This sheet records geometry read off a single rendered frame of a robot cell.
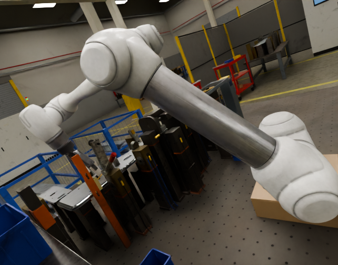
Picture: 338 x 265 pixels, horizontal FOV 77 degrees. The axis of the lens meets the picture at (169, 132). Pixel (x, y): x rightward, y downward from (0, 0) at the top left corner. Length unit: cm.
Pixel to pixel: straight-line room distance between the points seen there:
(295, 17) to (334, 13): 126
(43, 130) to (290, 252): 102
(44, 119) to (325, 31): 732
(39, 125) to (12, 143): 792
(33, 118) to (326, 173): 101
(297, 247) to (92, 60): 81
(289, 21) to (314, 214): 804
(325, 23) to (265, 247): 710
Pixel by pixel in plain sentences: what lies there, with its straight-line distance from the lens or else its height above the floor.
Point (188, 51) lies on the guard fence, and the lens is 625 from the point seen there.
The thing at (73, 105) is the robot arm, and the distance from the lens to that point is 110.
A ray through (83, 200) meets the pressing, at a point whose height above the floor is 100.
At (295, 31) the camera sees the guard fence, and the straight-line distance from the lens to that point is 851.
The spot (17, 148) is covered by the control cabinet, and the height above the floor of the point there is 94.
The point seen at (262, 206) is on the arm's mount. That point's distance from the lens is 93.
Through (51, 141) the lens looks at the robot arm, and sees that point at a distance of 105.
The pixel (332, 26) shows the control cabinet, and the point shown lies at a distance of 764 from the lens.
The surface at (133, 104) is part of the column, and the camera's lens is 862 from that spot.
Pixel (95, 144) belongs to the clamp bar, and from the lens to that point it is 96.
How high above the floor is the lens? 137
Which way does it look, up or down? 16 degrees down
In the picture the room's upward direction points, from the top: 24 degrees counter-clockwise
